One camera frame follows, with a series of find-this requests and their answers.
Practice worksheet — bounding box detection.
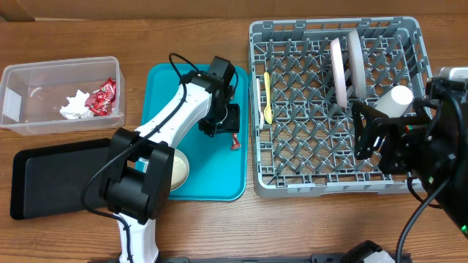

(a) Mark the small red candy wrapper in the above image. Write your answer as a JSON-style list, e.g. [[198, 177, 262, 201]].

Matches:
[[231, 133, 241, 150]]

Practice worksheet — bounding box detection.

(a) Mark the white plastic fork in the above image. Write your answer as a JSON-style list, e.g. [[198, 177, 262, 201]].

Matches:
[[256, 78, 265, 130]]

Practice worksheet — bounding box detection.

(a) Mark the white cup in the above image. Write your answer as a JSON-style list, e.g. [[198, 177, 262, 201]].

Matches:
[[375, 85, 414, 118]]

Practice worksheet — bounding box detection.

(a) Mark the yellow plastic spoon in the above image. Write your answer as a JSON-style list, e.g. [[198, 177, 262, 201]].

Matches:
[[263, 72, 273, 124]]

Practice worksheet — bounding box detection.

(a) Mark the pink plate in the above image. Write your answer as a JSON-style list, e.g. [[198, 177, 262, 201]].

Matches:
[[330, 38, 347, 108]]

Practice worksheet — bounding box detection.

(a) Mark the grey plate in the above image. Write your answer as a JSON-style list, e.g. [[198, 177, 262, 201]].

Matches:
[[347, 30, 366, 99]]

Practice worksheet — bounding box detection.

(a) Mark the red snack wrapper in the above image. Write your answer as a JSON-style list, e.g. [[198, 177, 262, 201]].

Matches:
[[85, 78, 116, 116]]

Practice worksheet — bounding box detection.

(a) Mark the white tissue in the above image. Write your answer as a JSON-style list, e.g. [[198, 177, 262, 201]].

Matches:
[[59, 90, 94, 120]]

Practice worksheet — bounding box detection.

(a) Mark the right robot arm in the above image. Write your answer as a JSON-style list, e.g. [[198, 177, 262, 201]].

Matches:
[[352, 66, 467, 262]]

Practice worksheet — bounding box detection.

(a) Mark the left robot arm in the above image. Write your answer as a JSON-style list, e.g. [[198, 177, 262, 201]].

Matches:
[[80, 56, 241, 262]]

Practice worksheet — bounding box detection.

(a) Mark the grey dishwasher rack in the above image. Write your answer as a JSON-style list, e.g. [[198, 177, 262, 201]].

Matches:
[[249, 16, 431, 198]]

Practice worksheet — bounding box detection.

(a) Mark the teal plastic tray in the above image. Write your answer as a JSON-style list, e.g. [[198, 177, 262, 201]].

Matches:
[[141, 64, 249, 202]]

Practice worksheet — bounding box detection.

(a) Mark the grey bowl with rice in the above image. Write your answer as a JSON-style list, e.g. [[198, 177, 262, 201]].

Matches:
[[170, 149, 190, 191]]

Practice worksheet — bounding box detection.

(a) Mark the black plastic tray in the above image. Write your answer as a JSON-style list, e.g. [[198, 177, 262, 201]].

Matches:
[[10, 138, 110, 220]]

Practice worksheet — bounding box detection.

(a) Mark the clear plastic bin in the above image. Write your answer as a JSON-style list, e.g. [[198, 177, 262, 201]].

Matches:
[[1, 56, 126, 135]]

